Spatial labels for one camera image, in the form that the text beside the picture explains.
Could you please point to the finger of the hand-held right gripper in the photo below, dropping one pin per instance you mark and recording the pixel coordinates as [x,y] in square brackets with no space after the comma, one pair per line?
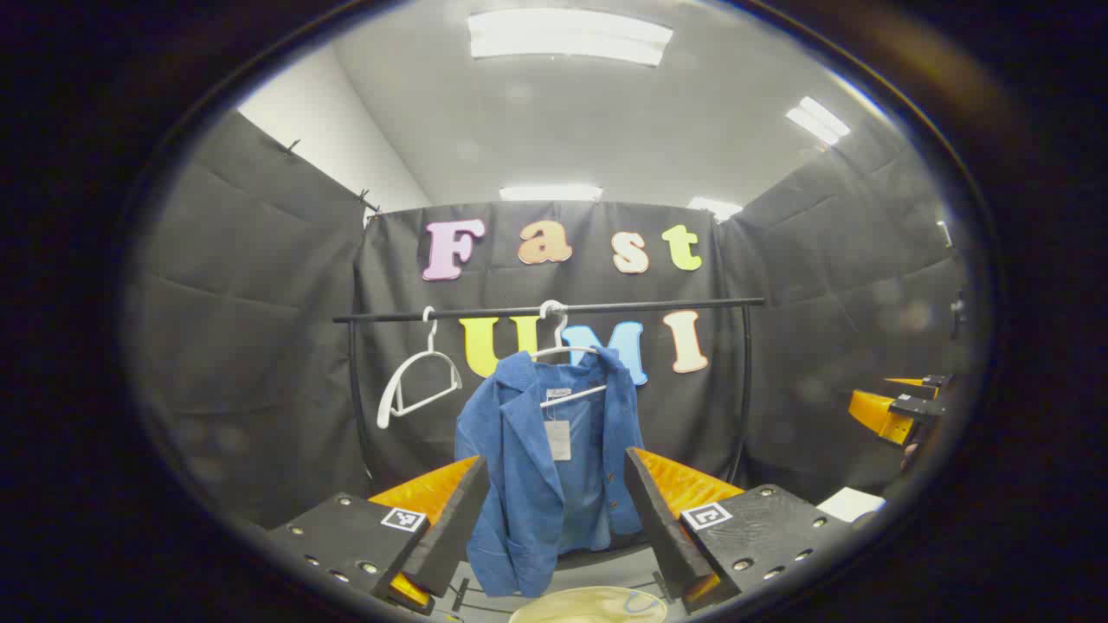
[935,381]
[874,415]

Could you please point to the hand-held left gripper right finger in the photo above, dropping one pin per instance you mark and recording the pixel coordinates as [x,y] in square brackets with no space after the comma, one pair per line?
[666,536]

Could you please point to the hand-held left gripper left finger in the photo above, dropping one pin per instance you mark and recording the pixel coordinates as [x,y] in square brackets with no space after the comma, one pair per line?
[450,536]

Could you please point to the cream round laundry hamper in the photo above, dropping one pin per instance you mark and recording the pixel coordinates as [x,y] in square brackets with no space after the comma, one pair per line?
[563,607]

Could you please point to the white plastic clothes hanger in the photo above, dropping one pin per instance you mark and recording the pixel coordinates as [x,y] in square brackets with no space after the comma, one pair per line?
[382,411]
[576,395]

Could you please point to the black metal clothes rack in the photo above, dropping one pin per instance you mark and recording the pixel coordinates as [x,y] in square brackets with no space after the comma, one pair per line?
[485,311]

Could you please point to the black backdrop cloth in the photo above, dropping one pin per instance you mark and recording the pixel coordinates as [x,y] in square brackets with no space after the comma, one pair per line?
[260,346]

